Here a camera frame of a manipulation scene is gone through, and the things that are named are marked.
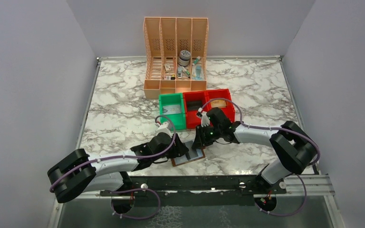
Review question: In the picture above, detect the orange plastic desk organizer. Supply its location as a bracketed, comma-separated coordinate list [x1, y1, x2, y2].
[143, 17, 209, 99]

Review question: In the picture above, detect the brown leather card holder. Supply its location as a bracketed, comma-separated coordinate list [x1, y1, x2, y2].
[171, 140, 205, 167]

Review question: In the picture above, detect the green plastic bin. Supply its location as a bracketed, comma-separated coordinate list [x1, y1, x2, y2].
[159, 93, 186, 130]

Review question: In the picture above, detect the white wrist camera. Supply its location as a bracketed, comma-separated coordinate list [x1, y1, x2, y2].
[197, 111, 211, 127]
[157, 122, 173, 137]

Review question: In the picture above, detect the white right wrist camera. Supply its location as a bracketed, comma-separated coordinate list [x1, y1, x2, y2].
[197, 111, 211, 127]

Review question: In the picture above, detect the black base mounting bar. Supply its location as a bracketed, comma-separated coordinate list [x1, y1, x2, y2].
[100, 175, 287, 207]

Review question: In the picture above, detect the grey round tin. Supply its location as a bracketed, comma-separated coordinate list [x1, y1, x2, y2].
[178, 50, 191, 67]

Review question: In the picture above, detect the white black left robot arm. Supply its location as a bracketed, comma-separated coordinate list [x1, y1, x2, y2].
[47, 133, 189, 203]

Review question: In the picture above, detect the small white box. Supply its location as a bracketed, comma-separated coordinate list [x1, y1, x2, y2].
[164, 63, 172, 72]

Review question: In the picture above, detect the aluminium frame rail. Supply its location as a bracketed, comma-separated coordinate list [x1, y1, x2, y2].
[53, 172, 335, 202]

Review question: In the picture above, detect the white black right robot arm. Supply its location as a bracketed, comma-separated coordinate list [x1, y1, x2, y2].
[192, 108, 318, 193]

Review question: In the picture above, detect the red plastic bin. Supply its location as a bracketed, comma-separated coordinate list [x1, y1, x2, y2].
[182, 91, 208, 129]
[205, 89, 235, 122]

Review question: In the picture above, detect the teal packaged item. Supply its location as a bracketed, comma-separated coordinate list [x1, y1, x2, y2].
[192, 65, 204, 80]

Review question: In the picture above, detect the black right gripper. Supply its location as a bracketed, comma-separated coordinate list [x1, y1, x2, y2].
[192, 123, 221, 149]

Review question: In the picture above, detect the black card in red bin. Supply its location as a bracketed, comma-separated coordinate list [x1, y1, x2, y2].
[186, 100, 203, 112]

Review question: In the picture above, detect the silver card in green bin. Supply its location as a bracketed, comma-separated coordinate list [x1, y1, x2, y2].
[162, 104, 182, 115]

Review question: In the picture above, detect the small grey white bottle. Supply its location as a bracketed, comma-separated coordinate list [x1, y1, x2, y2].
[177, 69, 183, 78]

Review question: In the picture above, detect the small teal tube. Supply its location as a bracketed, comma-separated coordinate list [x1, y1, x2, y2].
[192, 56, 201, 66]

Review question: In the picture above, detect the gold VIP card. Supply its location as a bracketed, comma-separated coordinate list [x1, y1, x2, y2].
[210, 99, 227, 108]

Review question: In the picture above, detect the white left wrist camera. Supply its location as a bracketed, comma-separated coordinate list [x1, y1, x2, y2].
[157, 122, 173, 137]

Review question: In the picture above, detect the green white marker pen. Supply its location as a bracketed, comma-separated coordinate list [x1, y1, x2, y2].
[180, 66, 191, 78]

